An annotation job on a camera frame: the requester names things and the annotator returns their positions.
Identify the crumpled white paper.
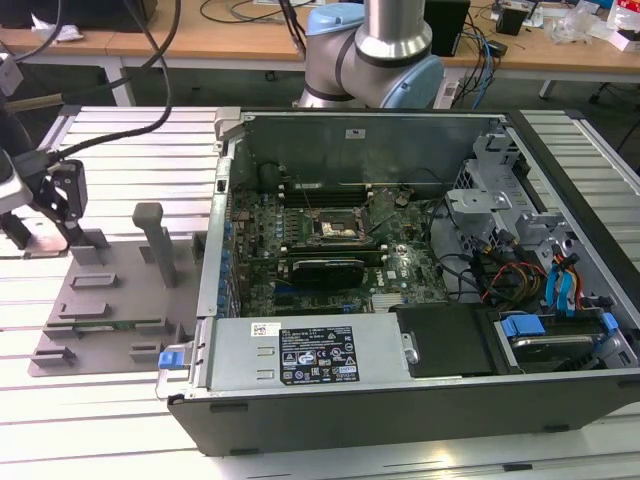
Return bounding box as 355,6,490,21
30,12,85,46

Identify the green motherboard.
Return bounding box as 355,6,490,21
227,187,451,319

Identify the blue cable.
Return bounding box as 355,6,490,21
469,24,501,109

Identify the black RAM slot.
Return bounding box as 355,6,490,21
282,193,374,208
282,182,374,196
279,241,389,254

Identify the orange wire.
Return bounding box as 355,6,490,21
573,269,590,312

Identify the black open PC case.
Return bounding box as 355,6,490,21
155,107,640,457

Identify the metal socket cover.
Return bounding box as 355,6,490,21
368,192,401,234

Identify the blue data wire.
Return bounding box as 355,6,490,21
542,267,560,315
555,255,581,319

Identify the black wire loop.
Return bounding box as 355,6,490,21
433,252,484,302

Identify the blue plastic latch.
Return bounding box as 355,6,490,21
157,351,189,371

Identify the yellow wire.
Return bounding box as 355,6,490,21
509,268,545,297

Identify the hard disk in blue carrier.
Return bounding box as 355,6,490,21
494,310,624,375

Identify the wooden desk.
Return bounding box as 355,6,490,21
0,0,314,107
444,0,640,101

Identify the clear plastic packaging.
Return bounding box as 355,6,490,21
543,3,617,45

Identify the silver metal drive cage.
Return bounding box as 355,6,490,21
443,124,626,321

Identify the CPU socket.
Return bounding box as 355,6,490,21
304,205,371,247

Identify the large black box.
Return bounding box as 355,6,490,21
0,0,159,34

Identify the black graphics card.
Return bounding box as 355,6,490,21
277,257,369,289

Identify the grey parts rack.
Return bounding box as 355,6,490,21
27,201,209,379

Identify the black container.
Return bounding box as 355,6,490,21
497,5,527,36

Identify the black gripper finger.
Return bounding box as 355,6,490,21
35,158,90,247
0,210,32,252

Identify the thin metal locking lever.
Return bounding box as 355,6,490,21
295,174,317,212

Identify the installed RAM stick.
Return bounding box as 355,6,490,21
287,247,386,266

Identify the red wire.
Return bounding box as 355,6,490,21
485,262,547,302

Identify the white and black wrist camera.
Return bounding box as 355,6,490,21
0,148,27,214

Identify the silver power supply with label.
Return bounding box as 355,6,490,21
207,313,416,394

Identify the white cardboard box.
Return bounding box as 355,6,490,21
609,27,640,52

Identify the green RAM stick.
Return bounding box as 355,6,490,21
47,319,164,332

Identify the black plastic bay cover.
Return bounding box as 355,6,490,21
394,304,497,379

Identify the grey desk cable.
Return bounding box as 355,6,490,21
228,0,287,25

